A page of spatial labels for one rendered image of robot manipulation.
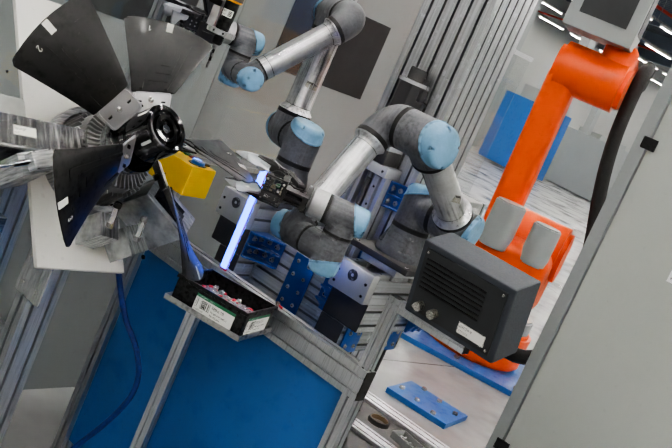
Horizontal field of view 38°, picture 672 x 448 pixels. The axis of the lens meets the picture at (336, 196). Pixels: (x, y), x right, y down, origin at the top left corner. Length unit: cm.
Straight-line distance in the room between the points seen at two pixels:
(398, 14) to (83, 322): 413
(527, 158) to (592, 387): 287
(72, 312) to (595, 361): 186
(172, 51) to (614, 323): 195
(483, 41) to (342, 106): 392
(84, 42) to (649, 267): 219
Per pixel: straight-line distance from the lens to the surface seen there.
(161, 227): 245
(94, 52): 224
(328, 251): 236
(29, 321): 249
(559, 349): 374
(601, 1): 618
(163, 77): 240
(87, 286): 344
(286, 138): 316
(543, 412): 378
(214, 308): 242
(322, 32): 310
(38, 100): 244
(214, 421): 274
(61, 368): 358
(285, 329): 255
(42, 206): 234
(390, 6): 696
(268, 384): 261
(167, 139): 227
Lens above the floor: 159
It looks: 9 degrees down
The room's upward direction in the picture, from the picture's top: 24 degrees clockwise
